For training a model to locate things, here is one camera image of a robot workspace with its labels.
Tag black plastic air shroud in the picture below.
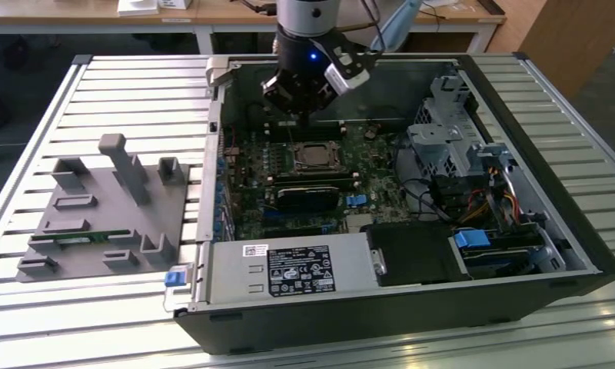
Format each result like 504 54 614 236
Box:
365 222 471 288

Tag silver power supply with label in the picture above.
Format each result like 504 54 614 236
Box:
204 232 383 304

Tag black open PC case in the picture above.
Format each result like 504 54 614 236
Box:
163 52 615 357

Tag wooden desk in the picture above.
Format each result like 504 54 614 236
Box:
0 0 508 55

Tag metal socket cover frame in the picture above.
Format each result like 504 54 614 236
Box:
295 142 343 169

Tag black graphics card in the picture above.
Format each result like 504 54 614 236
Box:
275 185 340 211

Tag grey parts rack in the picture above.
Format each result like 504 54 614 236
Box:
17 133 193 284

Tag black cable bundle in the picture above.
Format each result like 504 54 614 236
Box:
396 177 455 224

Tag hard disk in blue carrier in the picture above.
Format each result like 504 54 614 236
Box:
454 228 544 257

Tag green RAM stick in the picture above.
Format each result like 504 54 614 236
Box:
29 229 135 245

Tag green motherboard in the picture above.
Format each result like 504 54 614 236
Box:
219 118 416 241

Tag perforated metal drive cage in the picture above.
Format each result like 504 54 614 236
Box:
407 75 511 180

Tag wooden cabinet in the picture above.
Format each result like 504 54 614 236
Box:
486 0 615 100

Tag silver topped CPU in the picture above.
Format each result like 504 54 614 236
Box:
301 148 333 165

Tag yellow red power wires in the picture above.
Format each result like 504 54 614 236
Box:
458 183 524 226

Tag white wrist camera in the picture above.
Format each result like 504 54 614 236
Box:
320 38 384 96

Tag metal CPU socket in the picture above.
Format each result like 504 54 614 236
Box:
289 140 347 171

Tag pale blue teach pendant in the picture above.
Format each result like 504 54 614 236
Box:
379 0 423 53

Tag silver chipset heatsink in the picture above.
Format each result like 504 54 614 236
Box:
345 214 373 232

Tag white cardboard box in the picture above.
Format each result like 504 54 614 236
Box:
117 0 161 17

